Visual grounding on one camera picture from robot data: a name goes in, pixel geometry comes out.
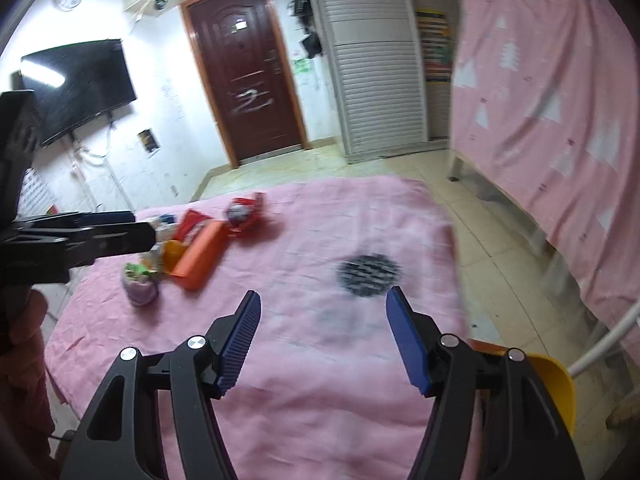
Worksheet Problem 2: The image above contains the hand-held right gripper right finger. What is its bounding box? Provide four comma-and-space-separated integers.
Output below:
385, 286, 587, 480

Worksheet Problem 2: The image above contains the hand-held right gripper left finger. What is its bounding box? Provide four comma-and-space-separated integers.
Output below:
59, 290, 262, 480

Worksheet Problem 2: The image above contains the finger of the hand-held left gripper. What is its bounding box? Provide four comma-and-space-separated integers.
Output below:
64, 222, 157, 268
15, 211, 136, 229

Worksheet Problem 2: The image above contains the white blue packet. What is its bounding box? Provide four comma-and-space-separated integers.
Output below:
149, 213, 179, 241

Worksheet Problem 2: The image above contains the purple cup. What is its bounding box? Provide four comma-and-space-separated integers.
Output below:
121, 262, 162, 307

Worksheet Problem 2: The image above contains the yellow plastic cup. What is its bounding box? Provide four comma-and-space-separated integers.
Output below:
161, 240, 187, 273

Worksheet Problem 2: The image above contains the orange box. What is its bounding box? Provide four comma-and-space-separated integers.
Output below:
169, 220, 232, 292

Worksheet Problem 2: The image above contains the yellow bin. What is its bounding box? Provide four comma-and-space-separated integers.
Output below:
529, 352, 577, 437

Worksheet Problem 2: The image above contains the person's left forearm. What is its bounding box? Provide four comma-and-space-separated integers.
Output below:
0, 337, 57, 466

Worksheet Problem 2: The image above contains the person's left hand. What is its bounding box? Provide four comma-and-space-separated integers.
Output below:
0, 287, 51, 356

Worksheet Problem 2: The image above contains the round orange stool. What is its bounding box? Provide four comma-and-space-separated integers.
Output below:
470, 339, 507, 356

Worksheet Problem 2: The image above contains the pink blanket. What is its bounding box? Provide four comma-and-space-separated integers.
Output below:
45, 176, 471, 480

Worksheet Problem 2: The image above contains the crumpled red snack packet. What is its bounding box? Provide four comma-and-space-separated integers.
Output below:
225, 193, 266, 237

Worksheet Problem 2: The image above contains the white metal chair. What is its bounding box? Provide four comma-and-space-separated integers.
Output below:
569, 300, 640, 428

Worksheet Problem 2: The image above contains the dark red door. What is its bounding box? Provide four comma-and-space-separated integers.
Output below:
180, 0, 312, 170

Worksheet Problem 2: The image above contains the small black hanging bag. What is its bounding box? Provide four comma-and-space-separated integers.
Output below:
299, 32, 322, 59

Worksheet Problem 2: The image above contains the white louvered wardrobe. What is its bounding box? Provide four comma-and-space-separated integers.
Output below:
305, 0, 431, 164

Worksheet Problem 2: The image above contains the pink tree print curtain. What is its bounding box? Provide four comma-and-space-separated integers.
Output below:
449, 0, 640, 363

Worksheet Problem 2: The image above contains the white wall cable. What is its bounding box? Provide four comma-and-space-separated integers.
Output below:
71, 120, 137, 211

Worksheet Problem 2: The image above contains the black wall television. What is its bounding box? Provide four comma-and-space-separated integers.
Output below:
11, 38, 138, 148

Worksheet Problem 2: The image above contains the wall socket box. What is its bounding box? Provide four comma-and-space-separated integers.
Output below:
137, 128, 160, 155

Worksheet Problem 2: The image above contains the colourful wall chart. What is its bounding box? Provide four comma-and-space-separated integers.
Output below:
415, 7, 454, 84

